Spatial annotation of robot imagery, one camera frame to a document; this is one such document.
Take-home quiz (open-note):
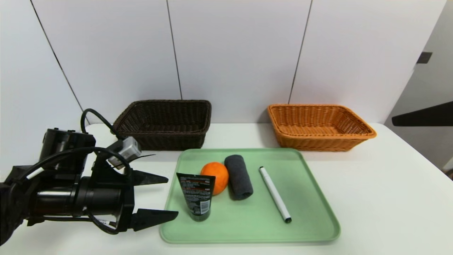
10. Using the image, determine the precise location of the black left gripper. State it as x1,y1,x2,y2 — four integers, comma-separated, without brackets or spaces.
80,158,179,232

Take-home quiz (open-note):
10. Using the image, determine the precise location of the black cosmetic tube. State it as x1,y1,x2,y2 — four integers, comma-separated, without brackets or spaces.
176,172,216,222

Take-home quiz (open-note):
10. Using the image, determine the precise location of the orange fruit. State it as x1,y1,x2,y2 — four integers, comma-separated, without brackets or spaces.
200,161,229,196

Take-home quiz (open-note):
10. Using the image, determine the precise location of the dark grey towel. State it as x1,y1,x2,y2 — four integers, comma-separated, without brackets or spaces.
224,154,254,201

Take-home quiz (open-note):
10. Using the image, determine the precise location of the white marker pen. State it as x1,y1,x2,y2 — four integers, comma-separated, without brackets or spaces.
259,166,292,223

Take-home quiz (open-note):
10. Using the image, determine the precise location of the dark brown wicker basket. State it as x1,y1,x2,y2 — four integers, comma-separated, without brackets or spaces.
113,100,212,151

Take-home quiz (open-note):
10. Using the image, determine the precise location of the orange wicker basket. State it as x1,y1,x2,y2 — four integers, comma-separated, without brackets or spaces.
267,104,377,152

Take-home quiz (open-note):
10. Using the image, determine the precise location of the light green plastic tray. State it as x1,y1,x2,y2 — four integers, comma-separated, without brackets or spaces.
160,148,341,244

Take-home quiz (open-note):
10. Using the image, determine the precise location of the black cable with white sleeve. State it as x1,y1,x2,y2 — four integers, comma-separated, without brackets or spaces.
14,147,132,185

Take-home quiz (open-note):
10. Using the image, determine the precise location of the black left camera cable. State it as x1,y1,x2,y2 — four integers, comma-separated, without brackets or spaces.
80,108,125,140

